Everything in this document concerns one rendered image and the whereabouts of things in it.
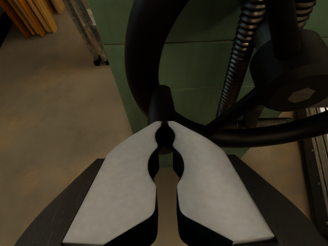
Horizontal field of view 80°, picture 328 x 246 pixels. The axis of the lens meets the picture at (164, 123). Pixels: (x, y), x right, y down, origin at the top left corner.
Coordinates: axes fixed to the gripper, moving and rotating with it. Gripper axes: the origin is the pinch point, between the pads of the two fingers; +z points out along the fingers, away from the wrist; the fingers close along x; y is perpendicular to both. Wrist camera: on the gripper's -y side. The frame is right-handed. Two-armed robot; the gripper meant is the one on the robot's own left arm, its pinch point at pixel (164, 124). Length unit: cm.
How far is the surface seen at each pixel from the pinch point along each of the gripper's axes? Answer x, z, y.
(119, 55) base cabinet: -8.1, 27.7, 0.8
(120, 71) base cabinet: -8.7, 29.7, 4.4
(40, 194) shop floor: -59, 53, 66
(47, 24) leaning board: -84, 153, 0
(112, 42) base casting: -8.8, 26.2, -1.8
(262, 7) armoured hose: 9.3, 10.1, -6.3
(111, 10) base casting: -7.5, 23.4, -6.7
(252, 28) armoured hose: 9.1, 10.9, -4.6
